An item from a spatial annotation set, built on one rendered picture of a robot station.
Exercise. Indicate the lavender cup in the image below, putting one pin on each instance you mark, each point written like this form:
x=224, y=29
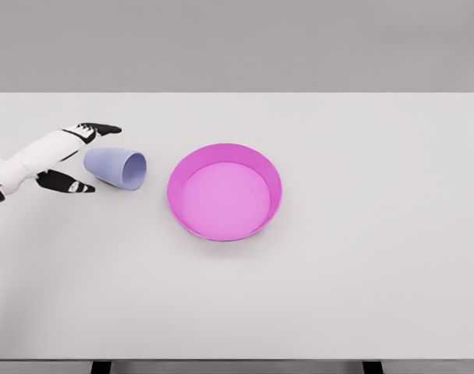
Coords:
x=108, y=165

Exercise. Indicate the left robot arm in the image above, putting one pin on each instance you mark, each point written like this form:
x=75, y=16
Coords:
x=5, y=173

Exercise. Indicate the pink plate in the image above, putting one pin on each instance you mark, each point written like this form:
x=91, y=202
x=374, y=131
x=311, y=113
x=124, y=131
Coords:
x=225, y=192

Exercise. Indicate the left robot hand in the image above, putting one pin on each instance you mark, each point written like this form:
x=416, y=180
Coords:
x=54, y=150

